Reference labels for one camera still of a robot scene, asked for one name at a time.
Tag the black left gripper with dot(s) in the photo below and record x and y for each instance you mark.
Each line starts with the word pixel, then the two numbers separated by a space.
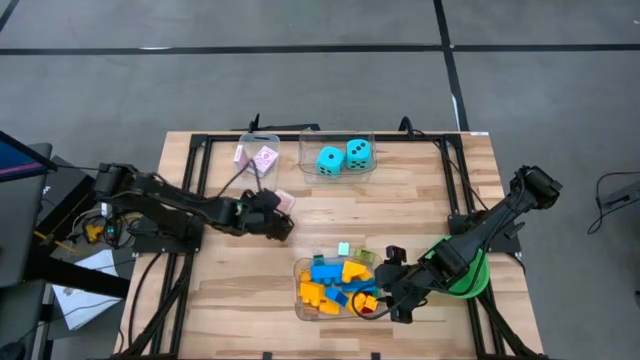
pixel 260 215

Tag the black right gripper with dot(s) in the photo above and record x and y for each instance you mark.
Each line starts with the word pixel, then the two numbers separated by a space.
pixel 415 282

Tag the small orange toy brick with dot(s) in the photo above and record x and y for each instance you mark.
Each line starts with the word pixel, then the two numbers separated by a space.
pixel 371 302

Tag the narrow blue toy brick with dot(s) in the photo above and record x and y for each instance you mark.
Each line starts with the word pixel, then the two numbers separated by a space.
pixel 357 286

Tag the white card box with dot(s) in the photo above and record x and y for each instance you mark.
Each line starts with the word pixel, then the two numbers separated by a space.
pixel 287 201

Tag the red long toy brick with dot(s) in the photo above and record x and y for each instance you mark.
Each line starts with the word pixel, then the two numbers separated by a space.
pixel 366 311

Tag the blue sloped toy brick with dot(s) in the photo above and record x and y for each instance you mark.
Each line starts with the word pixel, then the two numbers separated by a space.
pixel 336 296

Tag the pink card box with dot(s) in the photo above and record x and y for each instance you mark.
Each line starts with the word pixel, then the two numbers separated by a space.
pixel 266 160

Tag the large blue toy brick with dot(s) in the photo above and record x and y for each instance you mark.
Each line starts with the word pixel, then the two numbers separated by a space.
pixel 326 273

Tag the yellow two-stud toy brick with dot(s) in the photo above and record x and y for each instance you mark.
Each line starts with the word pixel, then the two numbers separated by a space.
pixel 328 307

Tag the teal foam die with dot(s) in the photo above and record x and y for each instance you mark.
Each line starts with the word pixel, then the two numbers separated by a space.
pixel 330 161
pixel 359 154

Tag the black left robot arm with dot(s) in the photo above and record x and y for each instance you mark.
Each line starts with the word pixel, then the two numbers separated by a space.
pixel 165 192

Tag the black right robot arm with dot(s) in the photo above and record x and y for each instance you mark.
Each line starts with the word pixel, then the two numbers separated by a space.
pixel 495 220

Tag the lime green rounded brick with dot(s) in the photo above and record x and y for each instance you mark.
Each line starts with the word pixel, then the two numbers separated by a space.
pixel 366 256

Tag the small clear plastic container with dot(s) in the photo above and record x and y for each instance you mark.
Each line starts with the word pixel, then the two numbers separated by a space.
pixel 240 180

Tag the small mint green box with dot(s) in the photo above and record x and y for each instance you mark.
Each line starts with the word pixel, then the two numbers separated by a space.
pixel 343 248

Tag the medium clear plastic bin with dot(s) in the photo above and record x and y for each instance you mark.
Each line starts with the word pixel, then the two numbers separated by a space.
pixel 306 175

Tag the green plastic bowl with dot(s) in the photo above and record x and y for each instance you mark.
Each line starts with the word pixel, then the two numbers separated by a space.
pixel 477 285

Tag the large clear plastic bin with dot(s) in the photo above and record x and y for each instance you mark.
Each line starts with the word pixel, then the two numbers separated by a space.
pixel 300 314

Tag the white paper sheets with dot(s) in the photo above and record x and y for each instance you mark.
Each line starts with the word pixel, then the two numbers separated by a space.
pixel 85 295

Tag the black computer case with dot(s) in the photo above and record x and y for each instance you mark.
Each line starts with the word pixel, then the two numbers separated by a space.
pixel 65 195

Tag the black computer with green light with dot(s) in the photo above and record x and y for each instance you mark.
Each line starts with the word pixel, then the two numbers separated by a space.
pixel 75 280

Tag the grey desk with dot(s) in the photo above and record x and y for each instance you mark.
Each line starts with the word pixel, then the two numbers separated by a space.
pixel 20 225

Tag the black table frame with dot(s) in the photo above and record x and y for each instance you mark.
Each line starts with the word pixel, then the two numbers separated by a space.
pixel 390 137

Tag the black camera bracket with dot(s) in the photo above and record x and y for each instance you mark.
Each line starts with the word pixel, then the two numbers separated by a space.
pixel 406 125

